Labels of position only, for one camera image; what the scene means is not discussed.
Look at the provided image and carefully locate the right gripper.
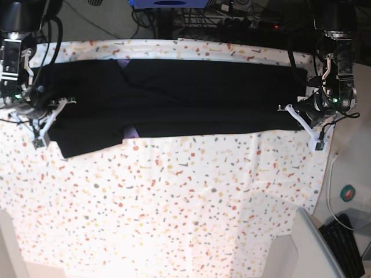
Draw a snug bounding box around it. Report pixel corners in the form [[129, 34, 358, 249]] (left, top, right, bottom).
[[5, 85, 58, 127]]

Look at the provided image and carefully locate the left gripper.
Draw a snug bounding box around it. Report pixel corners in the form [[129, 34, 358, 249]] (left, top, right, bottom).
[[292, 92, 336, 127]]

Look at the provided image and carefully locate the black t-shirt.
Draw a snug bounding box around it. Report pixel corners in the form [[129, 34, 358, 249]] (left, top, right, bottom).
[[38, 59, 306, 158]]

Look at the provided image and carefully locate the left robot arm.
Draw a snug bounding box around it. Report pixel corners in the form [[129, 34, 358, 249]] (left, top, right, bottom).
[[288, 1, 359, 126]]

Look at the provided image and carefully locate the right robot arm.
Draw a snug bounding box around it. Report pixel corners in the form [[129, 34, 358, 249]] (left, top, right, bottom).
[[1, 1, 63, 129]]

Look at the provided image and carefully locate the green tape roll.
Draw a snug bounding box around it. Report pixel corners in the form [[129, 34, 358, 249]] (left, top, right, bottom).
[[340, 185, 355, 202]]

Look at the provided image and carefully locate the black keyboard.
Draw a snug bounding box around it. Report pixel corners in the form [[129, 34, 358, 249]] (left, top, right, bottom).
[[319, 220, 365, 278]]

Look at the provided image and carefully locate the blue box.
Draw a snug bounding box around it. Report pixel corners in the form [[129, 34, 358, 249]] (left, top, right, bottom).
[[129, 0, 215, 9]]

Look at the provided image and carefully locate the terrazzo patterned tablecloth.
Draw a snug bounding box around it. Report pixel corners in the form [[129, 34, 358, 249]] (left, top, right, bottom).
[[0, 38, 343, 276]]

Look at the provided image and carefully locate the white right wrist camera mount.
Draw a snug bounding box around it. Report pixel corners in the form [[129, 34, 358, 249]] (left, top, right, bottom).
[[9, 97, 77, 149]]

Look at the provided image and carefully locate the white thin cable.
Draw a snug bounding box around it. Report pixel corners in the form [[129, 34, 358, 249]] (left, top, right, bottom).
[[326, 151, 371, 231]]

